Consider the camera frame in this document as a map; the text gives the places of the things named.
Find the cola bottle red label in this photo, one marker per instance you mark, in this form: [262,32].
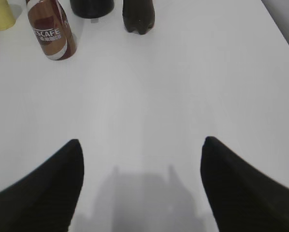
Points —
[138,15]

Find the yellow paper cup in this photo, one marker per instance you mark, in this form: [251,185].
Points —
[7,19]

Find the black ceramic mug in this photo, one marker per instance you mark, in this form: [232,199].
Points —
[91,11]

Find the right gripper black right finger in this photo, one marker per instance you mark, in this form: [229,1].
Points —
[242,198]

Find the brown Nescafe coffee bottle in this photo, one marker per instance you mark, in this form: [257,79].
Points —
[51,28]

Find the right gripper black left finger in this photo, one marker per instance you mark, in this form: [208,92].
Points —
[45,199]

